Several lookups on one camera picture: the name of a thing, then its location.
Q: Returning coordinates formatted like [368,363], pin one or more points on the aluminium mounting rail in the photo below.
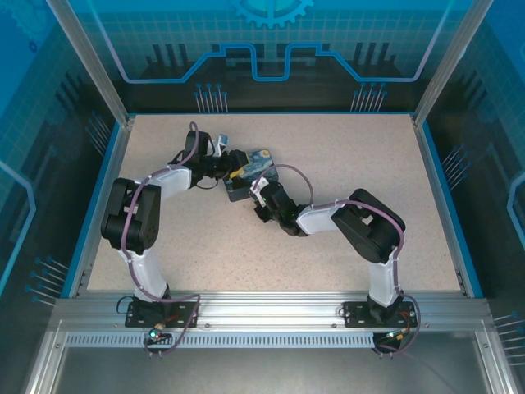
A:
[270,308]

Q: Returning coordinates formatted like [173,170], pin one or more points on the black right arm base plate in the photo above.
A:
[357,314]

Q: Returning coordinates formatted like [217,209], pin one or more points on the starry night painted tin box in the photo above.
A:
[262,164]

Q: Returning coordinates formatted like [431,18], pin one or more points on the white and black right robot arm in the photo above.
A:
[320,217]

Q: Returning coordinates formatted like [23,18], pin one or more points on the aluminium side frame rail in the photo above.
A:
[106,197]
[441,197]

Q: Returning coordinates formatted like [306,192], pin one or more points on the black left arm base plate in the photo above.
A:
[184,314]

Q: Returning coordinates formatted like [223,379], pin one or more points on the aluminium frame post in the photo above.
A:
[94,65]
[447,61]

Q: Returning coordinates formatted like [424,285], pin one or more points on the small connector with LED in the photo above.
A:
[395,334]
[158,333]

